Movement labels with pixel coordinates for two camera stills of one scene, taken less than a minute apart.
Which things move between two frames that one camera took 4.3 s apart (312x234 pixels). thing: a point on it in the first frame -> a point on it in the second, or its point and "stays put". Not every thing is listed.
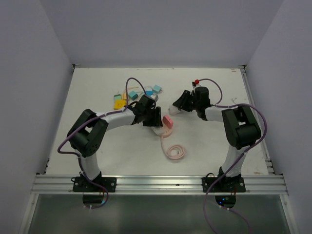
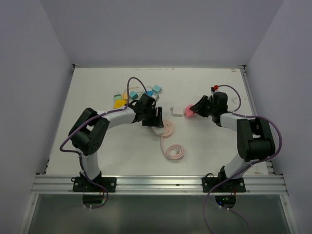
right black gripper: x=182 y=102 -> x=198 y=107
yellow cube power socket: x=119 y=104 stays put
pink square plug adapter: x=167 y=122 -> x=188 y=112
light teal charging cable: x=145 y=88 stays put
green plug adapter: x=117 y=97 stays put
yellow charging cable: x=129 y=87 stays put
